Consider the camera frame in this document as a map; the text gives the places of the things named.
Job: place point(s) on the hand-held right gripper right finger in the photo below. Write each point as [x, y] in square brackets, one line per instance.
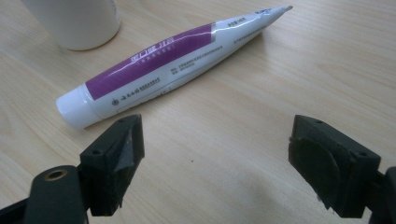
[323, 165]

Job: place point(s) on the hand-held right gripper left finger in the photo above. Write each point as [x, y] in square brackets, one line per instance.
[109, 161]

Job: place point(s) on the purple and white toothpaste tube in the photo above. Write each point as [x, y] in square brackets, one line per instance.
[162, 71]

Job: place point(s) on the white cup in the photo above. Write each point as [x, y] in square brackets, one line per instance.
[77, 21]

